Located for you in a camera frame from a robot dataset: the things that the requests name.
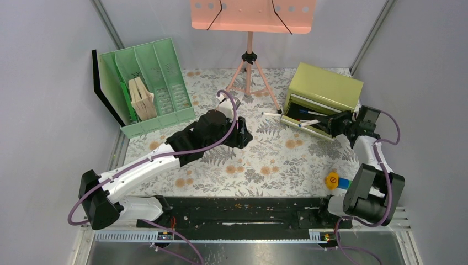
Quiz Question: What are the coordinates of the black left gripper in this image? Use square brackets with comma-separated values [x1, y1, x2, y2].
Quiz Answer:
[205, 115, 253, 151]

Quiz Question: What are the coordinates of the blue cap whiteboard marker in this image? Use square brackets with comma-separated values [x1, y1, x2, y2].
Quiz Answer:
[262, 112, 282, 117]

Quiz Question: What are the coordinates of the yellow-green drawer cabinet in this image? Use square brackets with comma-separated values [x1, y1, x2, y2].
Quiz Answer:
[280, 62, 364, 141]

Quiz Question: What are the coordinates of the dark blue whiteboard marker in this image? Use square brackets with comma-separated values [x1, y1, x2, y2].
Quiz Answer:
[299, 109, 327, 116]

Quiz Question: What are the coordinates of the purple 52-storey treehouse book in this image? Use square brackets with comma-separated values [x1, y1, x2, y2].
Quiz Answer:
[129, 77, 149, 121]

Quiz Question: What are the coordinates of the green plastic folder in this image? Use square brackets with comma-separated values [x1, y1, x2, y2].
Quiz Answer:
[111, 51, 139, 124]

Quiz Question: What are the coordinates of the white sketch pad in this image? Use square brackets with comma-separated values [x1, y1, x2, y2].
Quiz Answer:
[91, 50, 130, 127]

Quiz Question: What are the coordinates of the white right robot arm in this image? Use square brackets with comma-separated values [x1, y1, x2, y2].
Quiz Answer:
[316, 106, 405, 227]

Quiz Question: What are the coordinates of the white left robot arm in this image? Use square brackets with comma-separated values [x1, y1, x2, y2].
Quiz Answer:
[78, 110, 253, 230]

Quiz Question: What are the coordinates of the floral table mat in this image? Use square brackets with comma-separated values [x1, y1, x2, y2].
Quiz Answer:
[124, 68, 359, 197]

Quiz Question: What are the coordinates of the yellow blue green toy block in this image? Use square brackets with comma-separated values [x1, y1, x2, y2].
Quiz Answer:
[325, 172, 352, 190]

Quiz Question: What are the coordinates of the green plastic file organizer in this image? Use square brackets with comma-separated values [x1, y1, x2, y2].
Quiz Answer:
[115, 38, 195, 139]

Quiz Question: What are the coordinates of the pink music stand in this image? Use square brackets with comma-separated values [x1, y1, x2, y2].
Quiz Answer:
[190, 0, 316, 114]

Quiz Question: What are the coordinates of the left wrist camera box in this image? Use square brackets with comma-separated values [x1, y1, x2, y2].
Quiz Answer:
[216, 94, 241, 119]

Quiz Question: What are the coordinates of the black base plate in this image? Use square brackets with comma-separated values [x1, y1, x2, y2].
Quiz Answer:
[154, 197, 338, 240]

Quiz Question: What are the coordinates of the grey cable duct rail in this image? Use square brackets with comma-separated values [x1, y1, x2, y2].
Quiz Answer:
[93, 229, 337, 245]

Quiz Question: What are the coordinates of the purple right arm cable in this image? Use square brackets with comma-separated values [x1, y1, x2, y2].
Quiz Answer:
[334, 109, 401, 265]

